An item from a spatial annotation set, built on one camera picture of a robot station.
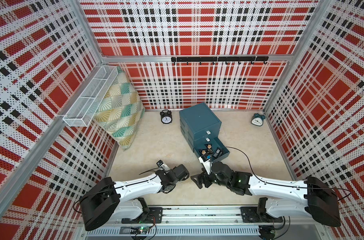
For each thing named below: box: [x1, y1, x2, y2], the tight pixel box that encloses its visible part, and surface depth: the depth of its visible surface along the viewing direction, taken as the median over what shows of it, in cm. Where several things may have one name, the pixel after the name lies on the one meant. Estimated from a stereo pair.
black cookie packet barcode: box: [212, 147, 225, 159], surface depth 97 cm
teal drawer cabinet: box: [179, 102, 230, 162], surface depth 92 cm
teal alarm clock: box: [251, 113, 266, 127], surface depth 110 cm
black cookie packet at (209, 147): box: [204, 144, 213, 153], surface depth 98 cm
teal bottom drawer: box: [193, 137, 231, 162], surface depth 97 cm
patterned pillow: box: [93, 66, 145, 151], surface depth 90 cm
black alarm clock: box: [160, 109, 173, 124], surface depth 111 cm
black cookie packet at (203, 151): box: [198, 148, 208, 156], surface depth 97 cm
